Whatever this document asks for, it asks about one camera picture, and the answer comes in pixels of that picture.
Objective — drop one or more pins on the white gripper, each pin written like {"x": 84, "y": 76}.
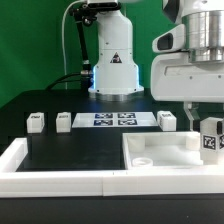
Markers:
{"x": 174, "y": 78}

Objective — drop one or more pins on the white square table top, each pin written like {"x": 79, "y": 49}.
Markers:
{"x": 162, "y": 150}

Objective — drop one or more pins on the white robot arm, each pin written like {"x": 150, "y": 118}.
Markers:
{"x": 198, "y": 31}

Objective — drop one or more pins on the white u-shaped obstacle fence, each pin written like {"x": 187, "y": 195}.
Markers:
{"x": 102, "y": 183}

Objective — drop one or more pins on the white marker tag sheet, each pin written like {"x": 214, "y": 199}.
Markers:
{"x": 114, "y": 119}

